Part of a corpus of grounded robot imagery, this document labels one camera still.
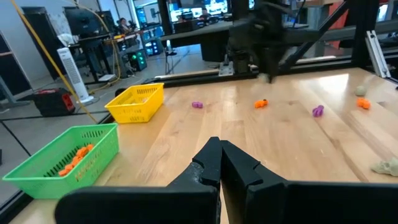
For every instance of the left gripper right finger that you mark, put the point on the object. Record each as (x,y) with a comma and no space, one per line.
(311,205)

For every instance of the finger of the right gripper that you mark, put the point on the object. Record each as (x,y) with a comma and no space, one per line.
(265,65)
(275,70)

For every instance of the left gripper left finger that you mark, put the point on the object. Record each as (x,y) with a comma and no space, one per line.
(140,205)

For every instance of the purple plastic bone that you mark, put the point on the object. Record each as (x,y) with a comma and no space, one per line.
(197,104)
(318,111)

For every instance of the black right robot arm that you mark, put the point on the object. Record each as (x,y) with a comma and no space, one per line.
(241,46)

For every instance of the black workbench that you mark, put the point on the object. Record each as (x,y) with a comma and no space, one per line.
(211,43)

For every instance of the person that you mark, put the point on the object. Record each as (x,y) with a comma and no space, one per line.
(124,26)
(206,14)

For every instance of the green plastic basket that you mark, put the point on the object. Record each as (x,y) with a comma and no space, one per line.
(99,140)

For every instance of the yellow plastic basket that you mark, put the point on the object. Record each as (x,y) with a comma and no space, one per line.
(146,102)

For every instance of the silver aluminium bar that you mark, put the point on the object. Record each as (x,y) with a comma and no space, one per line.
(377,54)

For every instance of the black computer blue lights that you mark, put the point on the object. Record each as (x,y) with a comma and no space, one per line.
(154,46)

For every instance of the black computer green lights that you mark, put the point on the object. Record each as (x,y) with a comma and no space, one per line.
(138,60)

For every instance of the black equipment case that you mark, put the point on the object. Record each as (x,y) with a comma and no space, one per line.
(51,104)

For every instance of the white tower fan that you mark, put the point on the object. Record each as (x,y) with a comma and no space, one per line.
(73,74)

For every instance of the black office desk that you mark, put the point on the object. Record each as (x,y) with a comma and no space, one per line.
(93,42)

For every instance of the black monitor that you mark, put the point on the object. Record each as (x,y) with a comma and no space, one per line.
(84,21)

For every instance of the silver mounting bracket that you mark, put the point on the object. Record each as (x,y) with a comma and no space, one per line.
(226,69)

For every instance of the black aluminium table frame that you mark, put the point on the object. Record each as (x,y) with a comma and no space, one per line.
(199,79)

